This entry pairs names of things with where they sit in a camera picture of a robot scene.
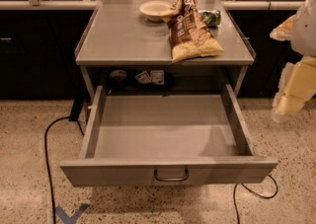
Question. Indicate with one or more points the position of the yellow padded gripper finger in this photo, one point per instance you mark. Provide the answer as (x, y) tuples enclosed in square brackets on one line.
[(296, 86)]

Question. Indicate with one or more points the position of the grey top drawer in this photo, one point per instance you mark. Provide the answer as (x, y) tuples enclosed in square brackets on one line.
[(126, 140)]

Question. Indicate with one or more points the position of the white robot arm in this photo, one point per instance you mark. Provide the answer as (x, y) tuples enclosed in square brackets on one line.
[(300, 30)]

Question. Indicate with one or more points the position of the green snack bag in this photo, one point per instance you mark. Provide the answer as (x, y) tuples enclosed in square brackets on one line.
[(212, 18)]

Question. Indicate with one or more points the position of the brown yellow chip bag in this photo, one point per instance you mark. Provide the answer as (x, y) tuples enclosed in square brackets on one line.
[(188, 32)]

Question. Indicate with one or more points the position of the white bowl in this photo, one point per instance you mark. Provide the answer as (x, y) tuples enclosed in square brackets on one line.
[(152, 10)]

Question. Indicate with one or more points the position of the grey metal cabinet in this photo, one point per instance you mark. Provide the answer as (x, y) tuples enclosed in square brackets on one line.
[(120, 37)]

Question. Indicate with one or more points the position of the dark counter cabinets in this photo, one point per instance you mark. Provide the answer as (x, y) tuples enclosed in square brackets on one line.
[(37, 60)]

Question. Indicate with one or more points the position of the metal top drawer handle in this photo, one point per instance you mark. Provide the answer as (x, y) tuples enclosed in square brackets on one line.
[(171, 176)]

